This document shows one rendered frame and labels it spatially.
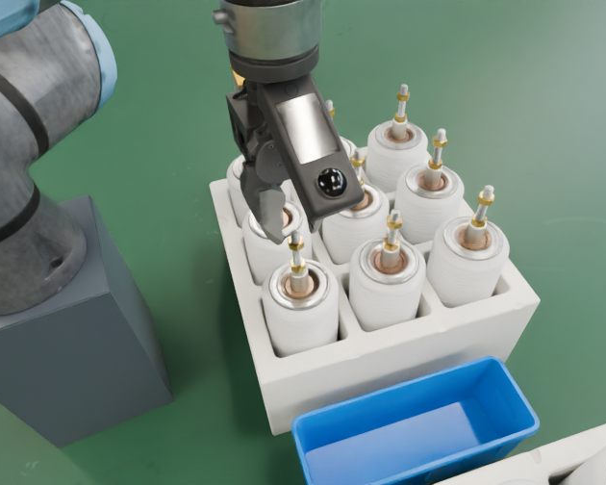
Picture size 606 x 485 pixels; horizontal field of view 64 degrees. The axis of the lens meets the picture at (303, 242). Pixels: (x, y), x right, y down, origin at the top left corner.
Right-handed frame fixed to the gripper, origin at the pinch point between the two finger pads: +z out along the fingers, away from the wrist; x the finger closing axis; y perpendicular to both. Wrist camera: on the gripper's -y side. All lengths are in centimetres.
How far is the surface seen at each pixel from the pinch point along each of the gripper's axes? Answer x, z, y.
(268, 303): 4.4, 10.4, -0.1
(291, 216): -3.4, 9.8, 11.9
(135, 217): 20, 35, 50
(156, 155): 11, 35, 69
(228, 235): 4.9, 17.1, 19.1
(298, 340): 2.2, 15.3, -3.4
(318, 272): -2.8, 9.8, 1.3
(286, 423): 6.3, 31.7, -6.3
